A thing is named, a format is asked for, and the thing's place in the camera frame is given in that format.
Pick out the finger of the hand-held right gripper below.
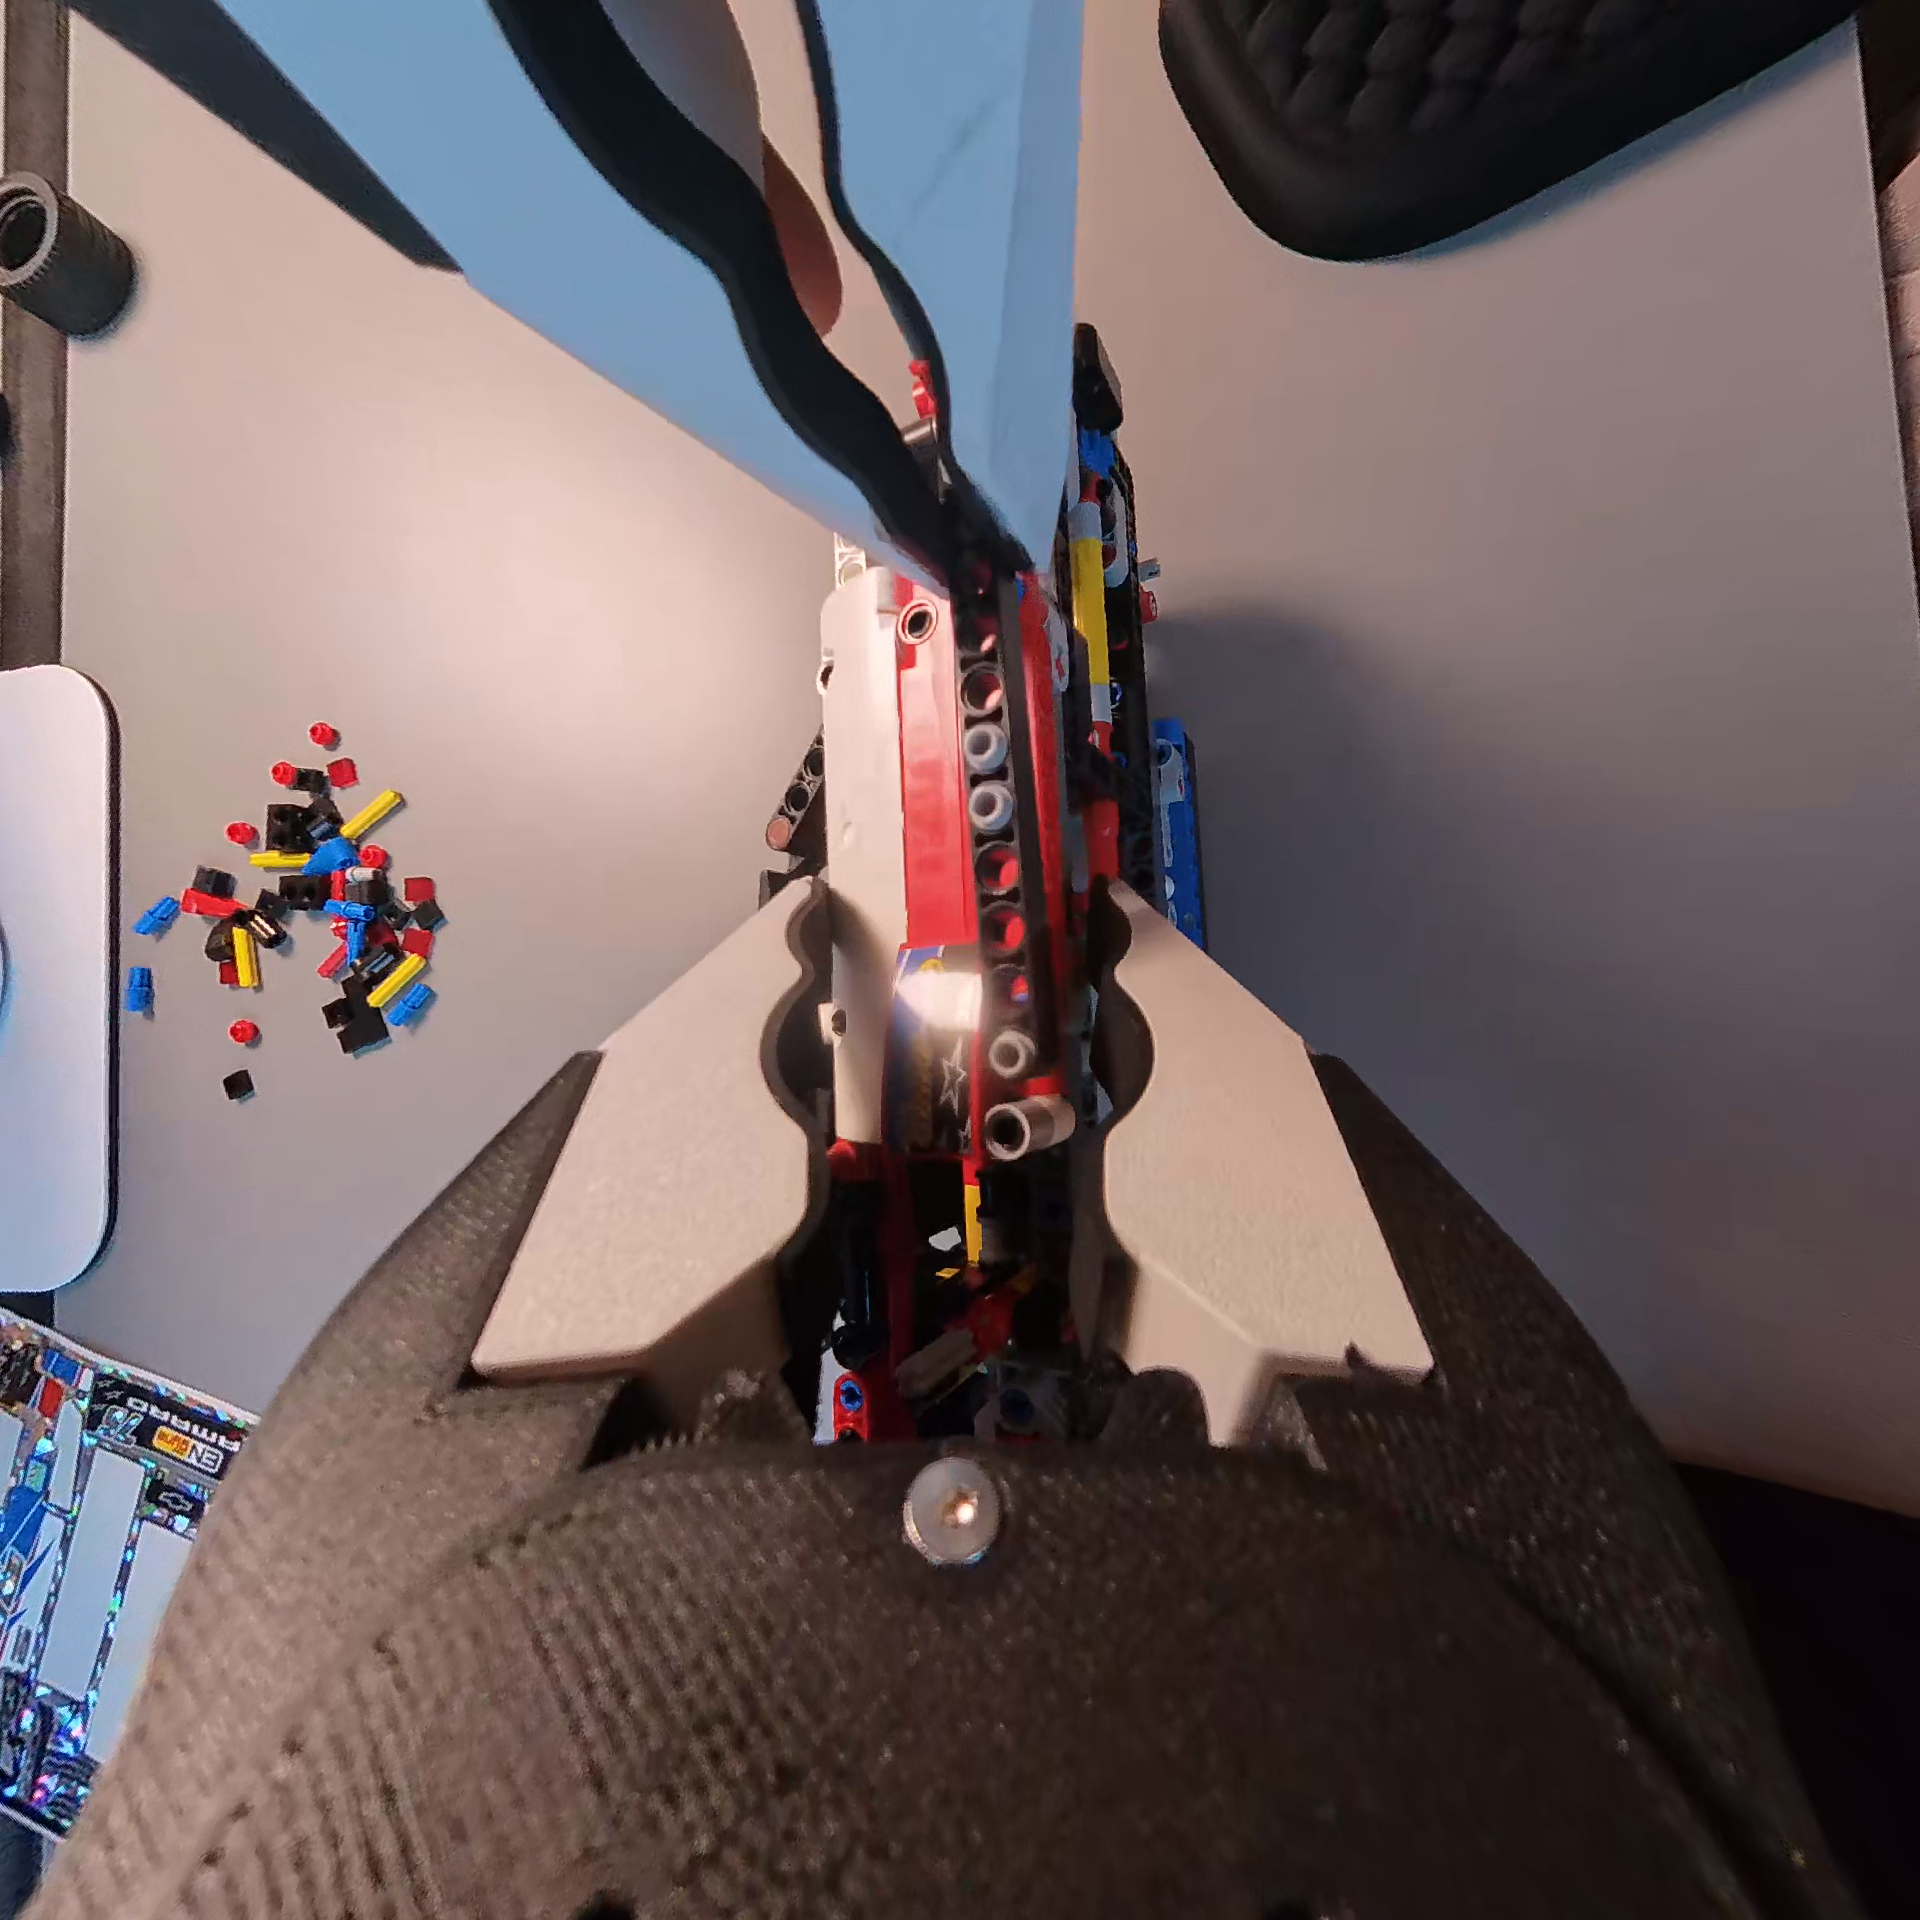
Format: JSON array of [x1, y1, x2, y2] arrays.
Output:
[[210, 0, 1025, 594], [795, 0, 1087, 578]]

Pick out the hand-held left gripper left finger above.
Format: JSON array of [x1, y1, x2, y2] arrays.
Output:
[[469, 879, 836, 1403]]

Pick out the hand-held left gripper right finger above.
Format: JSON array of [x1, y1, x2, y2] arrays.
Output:
[[1087, 879, 1439, 1450]]

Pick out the long black lego beam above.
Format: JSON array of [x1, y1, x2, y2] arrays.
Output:
[[951, 576, 1081, 1164]]

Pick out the lego race car model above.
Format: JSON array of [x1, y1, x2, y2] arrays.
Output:
[[761, 322, 1210, 1450]]

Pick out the black lego tyre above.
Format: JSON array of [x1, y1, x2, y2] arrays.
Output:
[[0, 172, 137, 338]]

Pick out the person's right hand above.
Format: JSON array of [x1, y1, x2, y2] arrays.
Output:
[[756, 135, 852, 338]]

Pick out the pile of small colourful pieces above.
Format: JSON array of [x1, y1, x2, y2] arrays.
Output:
[[133, 720, 449, 1105]]

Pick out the black textured wrist rest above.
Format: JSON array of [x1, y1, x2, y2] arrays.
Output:
[[1159, 0, 1870, 265]]

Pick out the white book stand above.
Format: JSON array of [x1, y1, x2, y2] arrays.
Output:
[[0, 664, 122, 1296]]

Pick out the holographic sticker sheet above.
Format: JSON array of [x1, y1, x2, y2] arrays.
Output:
[[0, 1308, 260, 1840]]

